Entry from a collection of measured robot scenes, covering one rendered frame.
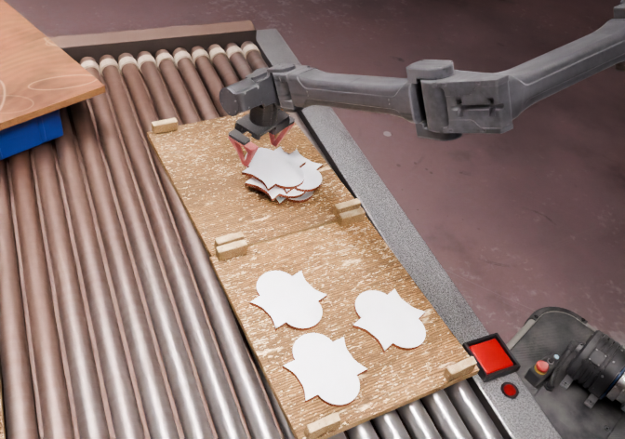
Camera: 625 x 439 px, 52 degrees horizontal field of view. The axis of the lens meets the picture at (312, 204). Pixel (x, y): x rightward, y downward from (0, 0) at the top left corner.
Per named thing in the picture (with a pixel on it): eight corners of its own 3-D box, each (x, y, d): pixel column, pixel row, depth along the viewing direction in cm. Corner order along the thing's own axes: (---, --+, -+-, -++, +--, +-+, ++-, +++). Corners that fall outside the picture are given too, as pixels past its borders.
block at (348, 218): (360, 215, 136) (363, 206, 134) (365, 220, 135) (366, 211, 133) (336, 221, 134) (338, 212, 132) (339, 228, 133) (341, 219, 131)
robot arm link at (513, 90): (490, 153, 84) (481, 80, 80) (421, 138, 95) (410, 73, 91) (685, 54, 103) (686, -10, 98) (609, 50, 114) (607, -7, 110)
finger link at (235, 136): (225, 162, 136) (227, 127, 129) (247, 147, 140) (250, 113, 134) (249, 178, 133) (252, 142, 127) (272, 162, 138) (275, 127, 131)
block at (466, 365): (468, 363, 112) (472, 354, 110) (474, 371, 111) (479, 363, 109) (441, 374, 110) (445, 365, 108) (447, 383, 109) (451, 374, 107)
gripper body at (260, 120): (234, 128, 131) (235, 99, 126) (266, 108, 138) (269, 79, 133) (258, 142, 129) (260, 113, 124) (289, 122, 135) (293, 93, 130)
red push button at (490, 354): (493, 341, 119) (495, 337, 118) (511, 368, 115) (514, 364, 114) (466, 350, 117) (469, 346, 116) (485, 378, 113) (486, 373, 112)
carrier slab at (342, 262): (363, 219, 138) (365, 214, 137) (477, 374, 113) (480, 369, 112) (208, 261, 124) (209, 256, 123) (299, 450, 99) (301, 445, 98)
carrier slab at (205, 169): (281, 110, 163) (282, 104, 162) (363, 216, 138) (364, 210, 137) (146, 137, 149) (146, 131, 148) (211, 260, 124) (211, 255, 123)
